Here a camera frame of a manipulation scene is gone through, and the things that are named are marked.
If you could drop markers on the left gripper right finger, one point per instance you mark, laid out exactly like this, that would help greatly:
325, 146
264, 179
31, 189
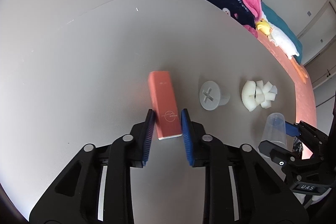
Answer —
240, 187

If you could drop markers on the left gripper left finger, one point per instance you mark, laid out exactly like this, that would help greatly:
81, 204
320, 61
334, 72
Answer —
94, 187

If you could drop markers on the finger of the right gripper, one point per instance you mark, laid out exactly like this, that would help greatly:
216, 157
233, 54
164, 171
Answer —
292, 130
276, 153

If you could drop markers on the clear plastic cup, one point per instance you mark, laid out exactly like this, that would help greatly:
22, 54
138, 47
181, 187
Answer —
274, 130

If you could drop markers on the white foam packing pieces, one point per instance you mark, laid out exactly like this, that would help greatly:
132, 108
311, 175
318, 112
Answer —
258, 93

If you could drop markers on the salmon pink rectangular box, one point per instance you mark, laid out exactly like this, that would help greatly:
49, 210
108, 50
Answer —
164, 105

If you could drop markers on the black trash bag bin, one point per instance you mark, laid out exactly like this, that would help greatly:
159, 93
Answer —
297, 147

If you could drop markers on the right hand white glove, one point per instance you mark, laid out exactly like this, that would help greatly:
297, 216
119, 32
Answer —
304, 199

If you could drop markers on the white goose plush toy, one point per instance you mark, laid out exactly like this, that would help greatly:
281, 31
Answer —
280, 39

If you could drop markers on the teal blue quilt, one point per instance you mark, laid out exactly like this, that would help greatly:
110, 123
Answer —
273, 18

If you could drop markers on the yellow duck plush toy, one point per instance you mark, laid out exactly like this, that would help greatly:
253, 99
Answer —
263, 26

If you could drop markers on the pink fleece garment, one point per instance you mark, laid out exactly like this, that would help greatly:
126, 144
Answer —
253, 6

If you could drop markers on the white door with handle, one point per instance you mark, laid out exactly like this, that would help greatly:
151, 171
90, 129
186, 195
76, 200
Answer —
318, 41

